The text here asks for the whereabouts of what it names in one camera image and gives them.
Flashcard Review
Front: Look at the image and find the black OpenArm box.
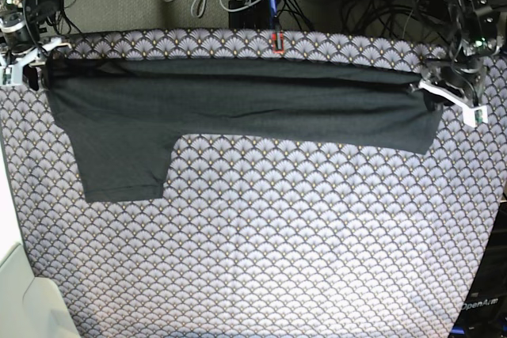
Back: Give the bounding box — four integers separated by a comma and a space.
449, 200, 506, 337

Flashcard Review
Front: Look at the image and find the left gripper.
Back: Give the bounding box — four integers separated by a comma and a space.
421, 59, 488, 107

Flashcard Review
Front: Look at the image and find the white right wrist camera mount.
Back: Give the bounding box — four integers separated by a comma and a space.
0, 36, 72, 86

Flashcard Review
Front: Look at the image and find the dark grey T-shirt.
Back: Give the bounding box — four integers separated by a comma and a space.
47, 59, 441, 203

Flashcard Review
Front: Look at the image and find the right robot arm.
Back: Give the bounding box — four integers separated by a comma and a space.
1, 0, 60, 59

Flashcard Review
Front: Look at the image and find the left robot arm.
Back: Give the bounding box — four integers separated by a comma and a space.
410, 0, 506, 110

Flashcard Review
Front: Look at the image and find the fan patterned tablecloth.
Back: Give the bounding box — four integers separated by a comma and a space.
0, 28, 507, 338

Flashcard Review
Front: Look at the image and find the red clamp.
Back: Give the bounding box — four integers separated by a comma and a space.
272, 29, 284, 54

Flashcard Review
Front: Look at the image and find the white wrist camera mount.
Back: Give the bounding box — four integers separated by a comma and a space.
411, 78, 489, 128
0, 36, 72, 86

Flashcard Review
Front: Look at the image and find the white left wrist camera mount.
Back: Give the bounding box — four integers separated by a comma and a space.
411, 78, 489, 128

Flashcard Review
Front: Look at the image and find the white plastic bin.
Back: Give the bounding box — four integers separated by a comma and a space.
1, 243, 80, 337

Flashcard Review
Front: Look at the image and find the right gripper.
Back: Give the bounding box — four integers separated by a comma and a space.
2, 27, 39, 61

